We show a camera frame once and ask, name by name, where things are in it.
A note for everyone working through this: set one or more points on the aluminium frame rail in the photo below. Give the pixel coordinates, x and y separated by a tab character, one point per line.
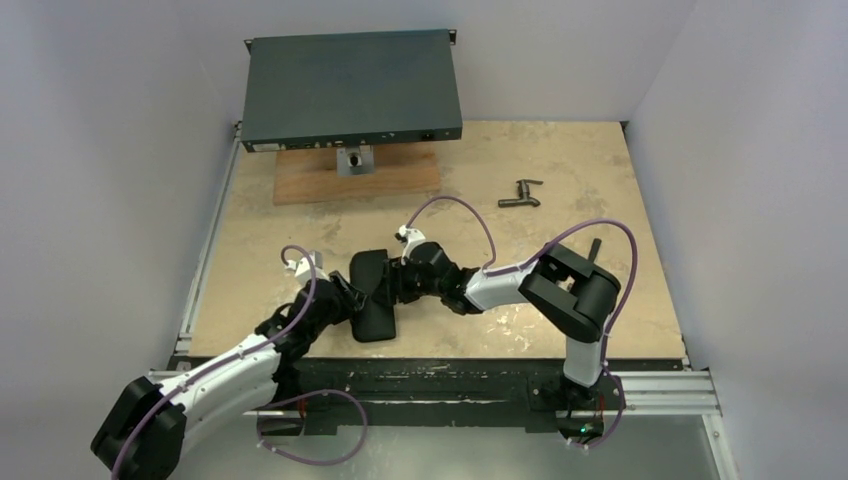
643	393

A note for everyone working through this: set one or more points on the dark green rack device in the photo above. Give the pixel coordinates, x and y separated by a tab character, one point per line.
350	89

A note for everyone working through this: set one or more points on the wooden board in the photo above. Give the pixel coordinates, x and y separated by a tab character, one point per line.
311	176

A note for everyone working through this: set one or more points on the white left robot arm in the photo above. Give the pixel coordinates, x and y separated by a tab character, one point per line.
153	424

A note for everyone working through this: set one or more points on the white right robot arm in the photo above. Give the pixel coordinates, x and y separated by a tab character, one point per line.
574	294

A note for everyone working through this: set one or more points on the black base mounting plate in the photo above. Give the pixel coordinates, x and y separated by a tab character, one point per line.
326	393

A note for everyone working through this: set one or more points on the grey metal bracket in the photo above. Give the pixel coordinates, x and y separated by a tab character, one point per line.
355	160

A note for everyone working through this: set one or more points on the dark metal pipe fitting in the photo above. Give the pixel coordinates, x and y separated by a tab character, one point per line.
523	197

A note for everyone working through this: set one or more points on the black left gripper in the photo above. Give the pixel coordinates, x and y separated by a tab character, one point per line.
346	308

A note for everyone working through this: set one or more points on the black zippered tool case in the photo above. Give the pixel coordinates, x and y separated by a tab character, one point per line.
369	274

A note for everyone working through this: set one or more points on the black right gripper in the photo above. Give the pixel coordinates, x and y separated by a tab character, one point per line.
399	279

